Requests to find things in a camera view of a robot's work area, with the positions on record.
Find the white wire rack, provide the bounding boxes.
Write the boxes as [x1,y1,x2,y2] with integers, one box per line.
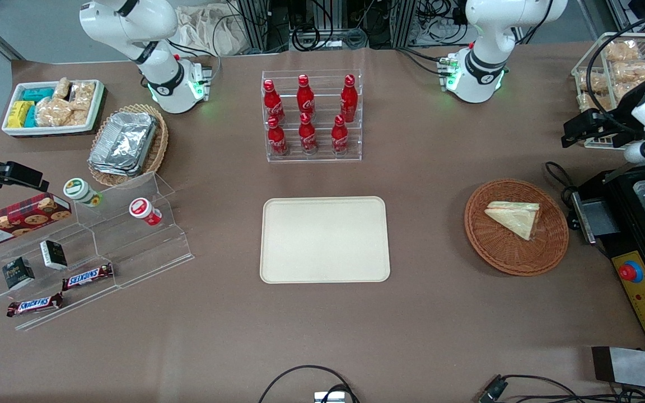
[572,32,645,151]

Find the red lidded cup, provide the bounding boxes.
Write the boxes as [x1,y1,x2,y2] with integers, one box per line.
[128,198,162,227]

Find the grey flat panel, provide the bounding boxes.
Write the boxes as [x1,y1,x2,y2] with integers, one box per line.
[591,346,645,392]

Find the beige cloth bag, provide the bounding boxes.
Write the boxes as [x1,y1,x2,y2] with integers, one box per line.
[174,4,246,57]

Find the black and yellow sealing machine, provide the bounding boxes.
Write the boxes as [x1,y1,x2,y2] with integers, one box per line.
[566,161,645,353]

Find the stacked aluminium foil containers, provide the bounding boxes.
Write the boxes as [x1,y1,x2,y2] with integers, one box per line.
[88,112,158,177]

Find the clear acrylic step display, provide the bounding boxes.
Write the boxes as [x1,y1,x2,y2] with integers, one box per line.
[0,171,195,332]

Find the red cookie box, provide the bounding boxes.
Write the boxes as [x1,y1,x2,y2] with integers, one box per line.
[0,192,72,250]

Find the clear acrylic bottle rack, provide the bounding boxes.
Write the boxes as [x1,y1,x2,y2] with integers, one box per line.
[261,69,363,163]

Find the black arched cable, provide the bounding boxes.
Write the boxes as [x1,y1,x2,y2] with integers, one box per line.
[258,365,360,403]

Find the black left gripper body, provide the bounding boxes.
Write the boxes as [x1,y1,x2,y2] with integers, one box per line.
[580,110,645,144]

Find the white rectangular snack tray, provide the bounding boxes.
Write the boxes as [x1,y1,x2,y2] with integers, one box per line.
[1,79,106,138]

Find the teal snack packet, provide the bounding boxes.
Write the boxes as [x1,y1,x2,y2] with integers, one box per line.
[22,87,55,103]

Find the triangle sandwich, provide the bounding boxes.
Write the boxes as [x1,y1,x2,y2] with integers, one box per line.
[484,201,541,242]

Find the red cola bottle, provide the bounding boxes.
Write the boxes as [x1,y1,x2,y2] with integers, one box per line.
[267,116,289,156]
[263,79,286,125]
[298,113,318,155]
[297,74,316,118]
[331,115,349,155]
[340,74,358,123]

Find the black cable with connector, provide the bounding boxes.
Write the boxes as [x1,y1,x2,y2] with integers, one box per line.
[478,374,645,403]

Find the beige plastic tray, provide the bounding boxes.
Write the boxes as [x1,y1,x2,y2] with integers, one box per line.
[260,196,391,284]

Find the black looped machine cable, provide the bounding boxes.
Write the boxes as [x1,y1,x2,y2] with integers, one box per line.
[544,161,581,209]

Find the green lidded cup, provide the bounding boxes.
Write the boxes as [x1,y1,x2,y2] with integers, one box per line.
[63,177,103,208]

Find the yellow snack packet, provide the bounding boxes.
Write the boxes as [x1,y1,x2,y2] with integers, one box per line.
[7,101,35,129]

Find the round brown wicker basket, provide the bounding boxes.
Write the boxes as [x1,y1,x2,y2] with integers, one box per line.
[464,178,569,277]

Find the small black box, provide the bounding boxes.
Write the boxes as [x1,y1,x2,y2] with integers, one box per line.
[2,256,36,290]
[40,240,68,270]

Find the red emergency stop button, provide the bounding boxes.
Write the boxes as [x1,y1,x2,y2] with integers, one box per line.
[619,260,644,284]

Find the oval wicker basket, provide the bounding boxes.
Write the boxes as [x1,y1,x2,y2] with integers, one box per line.
[87,104,169,188]

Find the brown snickers bar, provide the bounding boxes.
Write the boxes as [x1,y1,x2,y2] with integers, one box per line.
[62,263,114,292]
[7,292,64,318]

